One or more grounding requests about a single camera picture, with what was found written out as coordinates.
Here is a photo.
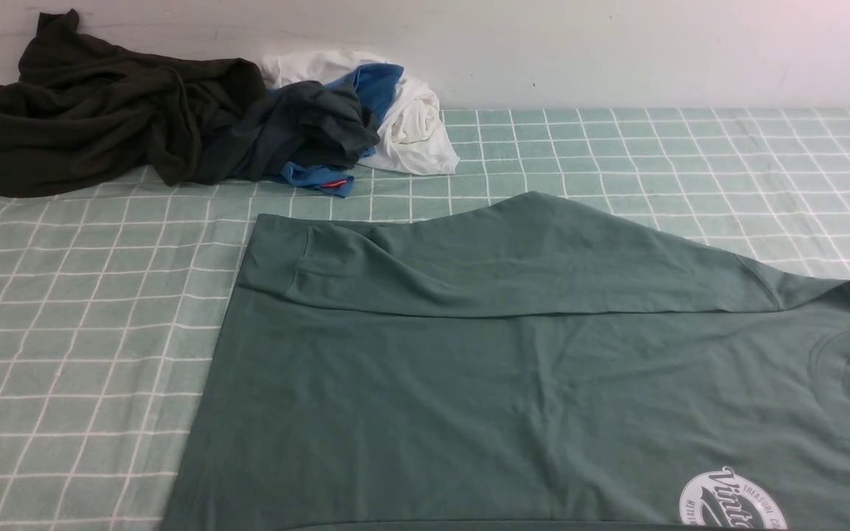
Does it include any green long-sleeved shirt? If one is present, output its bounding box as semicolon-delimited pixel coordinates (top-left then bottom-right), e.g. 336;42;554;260
159;192;850;530

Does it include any white crumpled garment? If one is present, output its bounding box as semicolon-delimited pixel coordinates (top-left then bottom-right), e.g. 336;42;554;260
262;49;461;176

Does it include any dark grey crumpled garment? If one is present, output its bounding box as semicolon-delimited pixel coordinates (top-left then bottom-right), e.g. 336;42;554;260
189;81;380;185

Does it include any blue crumpled garment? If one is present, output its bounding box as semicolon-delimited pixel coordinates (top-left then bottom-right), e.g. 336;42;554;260
274;63;404;198

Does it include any green checkered tablecloth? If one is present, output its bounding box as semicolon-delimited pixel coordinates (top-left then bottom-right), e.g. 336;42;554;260
0;108;850;530

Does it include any dark olive crumpled garment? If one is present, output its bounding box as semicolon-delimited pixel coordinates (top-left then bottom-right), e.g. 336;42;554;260
0;10;266;198

